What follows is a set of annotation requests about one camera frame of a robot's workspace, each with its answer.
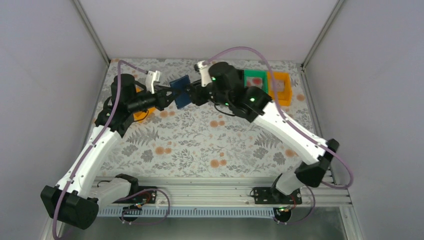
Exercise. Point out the orange bin right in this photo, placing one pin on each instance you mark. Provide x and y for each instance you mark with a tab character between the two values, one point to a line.
284	98

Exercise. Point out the blue leather card holder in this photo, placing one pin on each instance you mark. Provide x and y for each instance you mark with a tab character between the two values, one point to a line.
180	86

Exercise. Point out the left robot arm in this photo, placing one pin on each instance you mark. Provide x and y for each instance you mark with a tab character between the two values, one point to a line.
74	200

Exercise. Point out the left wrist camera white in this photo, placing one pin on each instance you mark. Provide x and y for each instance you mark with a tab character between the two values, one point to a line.
152	76

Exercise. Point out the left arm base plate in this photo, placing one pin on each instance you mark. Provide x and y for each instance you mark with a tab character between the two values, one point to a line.
145	195

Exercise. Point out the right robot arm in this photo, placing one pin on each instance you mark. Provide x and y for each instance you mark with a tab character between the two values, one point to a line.
221	84

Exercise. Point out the floral table mat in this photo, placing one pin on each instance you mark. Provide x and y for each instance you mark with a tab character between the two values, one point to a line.
198	141

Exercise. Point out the white red card stack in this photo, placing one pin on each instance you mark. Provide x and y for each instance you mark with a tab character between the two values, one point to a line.
255	82

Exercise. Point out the aluminium mounting rail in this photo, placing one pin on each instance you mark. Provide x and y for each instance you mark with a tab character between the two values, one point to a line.
231	192

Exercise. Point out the pale card stack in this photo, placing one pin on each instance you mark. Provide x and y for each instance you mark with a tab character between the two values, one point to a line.
278	85

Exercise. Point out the orange bin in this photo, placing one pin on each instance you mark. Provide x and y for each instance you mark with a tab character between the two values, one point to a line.
141	115
284	98

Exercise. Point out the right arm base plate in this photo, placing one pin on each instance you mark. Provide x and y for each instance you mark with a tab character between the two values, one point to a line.
271	196

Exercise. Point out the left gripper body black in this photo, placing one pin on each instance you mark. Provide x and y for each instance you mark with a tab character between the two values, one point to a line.
158	98

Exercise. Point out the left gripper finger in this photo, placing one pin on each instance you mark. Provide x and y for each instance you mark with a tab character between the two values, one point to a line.
164	91
166	100

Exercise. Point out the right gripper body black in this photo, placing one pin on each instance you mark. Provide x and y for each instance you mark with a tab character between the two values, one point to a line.
200	94

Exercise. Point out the orange bin left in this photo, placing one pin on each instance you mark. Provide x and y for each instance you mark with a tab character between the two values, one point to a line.
141	115

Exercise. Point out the green bin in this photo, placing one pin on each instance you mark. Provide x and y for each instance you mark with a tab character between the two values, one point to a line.
257	73

